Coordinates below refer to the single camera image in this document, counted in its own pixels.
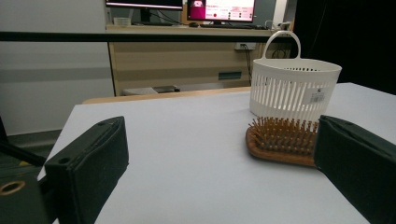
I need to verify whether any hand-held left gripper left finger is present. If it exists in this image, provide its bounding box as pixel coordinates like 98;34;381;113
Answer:
44;116;130;224

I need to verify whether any small white device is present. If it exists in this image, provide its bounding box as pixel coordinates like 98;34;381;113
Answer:
264;20;295;32

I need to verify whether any black metal stand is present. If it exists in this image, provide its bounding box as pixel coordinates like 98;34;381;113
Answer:
0;116;47;167

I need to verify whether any dark object under desk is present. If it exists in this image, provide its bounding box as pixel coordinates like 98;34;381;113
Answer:
153;85;181;93

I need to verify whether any white box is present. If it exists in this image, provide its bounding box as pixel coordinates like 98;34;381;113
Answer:
120;87;158;96

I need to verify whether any wooden table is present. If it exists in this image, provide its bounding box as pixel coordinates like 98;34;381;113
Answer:
82;86;252;105

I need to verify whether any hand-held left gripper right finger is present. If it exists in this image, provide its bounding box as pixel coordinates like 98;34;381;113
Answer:
313;114;396;224

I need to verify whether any black power cable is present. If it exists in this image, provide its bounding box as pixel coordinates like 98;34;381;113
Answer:
241;45;254;87

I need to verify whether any light wooden desk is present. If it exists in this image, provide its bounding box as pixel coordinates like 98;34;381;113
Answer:
106;23;295;97

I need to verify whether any wooden hairbrush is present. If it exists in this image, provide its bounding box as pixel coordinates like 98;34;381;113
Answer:
245;116;320;168

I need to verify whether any white power outlet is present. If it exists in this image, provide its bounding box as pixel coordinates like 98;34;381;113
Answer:
234;42;257;51

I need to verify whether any black horizontal bar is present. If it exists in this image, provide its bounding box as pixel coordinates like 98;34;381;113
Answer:
0;31;300;43

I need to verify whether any white cabinet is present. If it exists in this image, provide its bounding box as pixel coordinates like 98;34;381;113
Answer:
0;0;115;136

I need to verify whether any white plastic basket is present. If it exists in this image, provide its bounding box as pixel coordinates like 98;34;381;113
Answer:
248;30;343;123

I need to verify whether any computer monitor with pink screen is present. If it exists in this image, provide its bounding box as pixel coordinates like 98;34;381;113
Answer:
186;0;256;26

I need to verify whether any dark computer monitor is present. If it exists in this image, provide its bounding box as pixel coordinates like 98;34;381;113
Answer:
105;0;184;25

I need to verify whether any black cable bundle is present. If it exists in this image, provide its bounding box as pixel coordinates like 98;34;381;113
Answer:
270;43;292;60

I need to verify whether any black keyboard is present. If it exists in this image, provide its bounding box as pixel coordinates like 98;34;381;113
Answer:
199;23;269;31

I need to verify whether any black curtain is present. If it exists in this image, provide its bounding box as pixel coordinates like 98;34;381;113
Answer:
293;0;396;95

